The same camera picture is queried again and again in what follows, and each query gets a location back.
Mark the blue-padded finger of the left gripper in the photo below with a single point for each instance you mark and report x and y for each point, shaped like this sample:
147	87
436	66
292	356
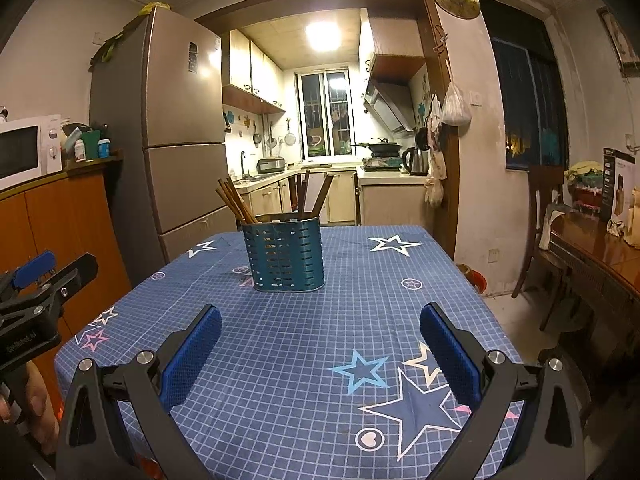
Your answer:
31	272

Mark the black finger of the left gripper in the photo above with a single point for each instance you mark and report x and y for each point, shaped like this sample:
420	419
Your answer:
65	284

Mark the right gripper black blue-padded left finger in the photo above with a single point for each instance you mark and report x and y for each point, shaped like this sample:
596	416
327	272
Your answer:
94	442

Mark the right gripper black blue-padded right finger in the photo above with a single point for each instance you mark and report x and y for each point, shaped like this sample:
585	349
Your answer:
547	440

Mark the kitchen window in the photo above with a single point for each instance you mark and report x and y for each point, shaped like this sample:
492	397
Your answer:
325	113

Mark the person's left hand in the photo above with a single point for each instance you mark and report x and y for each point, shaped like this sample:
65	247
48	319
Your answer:
39	415

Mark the orange wooden cabinet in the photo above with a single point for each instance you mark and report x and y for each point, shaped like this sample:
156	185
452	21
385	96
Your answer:
70	214

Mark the white microwave oven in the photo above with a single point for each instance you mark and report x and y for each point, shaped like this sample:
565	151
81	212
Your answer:
30	148

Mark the green container on cabinet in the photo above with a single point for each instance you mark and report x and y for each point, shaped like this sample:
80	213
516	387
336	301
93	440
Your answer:
91	140

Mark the dark wooden side table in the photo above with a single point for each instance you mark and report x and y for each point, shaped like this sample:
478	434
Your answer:
602	270

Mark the blue star-pattern tablecloth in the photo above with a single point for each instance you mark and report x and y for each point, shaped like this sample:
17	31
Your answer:
332	384

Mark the silver refrigerator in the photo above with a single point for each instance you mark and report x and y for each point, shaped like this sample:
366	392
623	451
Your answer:
159	98

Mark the teal perforated utensil holder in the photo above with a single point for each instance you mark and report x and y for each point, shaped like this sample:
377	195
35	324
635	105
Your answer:
285	253

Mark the wooden chair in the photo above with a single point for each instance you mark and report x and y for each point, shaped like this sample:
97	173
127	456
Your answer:
545	189

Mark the black product box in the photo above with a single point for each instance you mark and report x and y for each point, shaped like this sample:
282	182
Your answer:
617	185

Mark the steel electric kettle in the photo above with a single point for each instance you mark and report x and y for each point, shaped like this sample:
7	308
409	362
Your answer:
415	161

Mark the black wok on stove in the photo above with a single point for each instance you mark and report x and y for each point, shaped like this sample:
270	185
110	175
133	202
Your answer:
384	148

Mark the white hanging plastic bag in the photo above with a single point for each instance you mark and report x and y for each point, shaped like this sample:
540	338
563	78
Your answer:
455	110

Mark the ceiling lamp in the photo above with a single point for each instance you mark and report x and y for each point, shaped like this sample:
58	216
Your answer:
324	36

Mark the range hood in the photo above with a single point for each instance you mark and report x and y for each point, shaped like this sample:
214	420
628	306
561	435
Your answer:
391	105

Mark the framed wall picture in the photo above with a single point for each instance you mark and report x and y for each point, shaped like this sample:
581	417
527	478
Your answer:
627	59

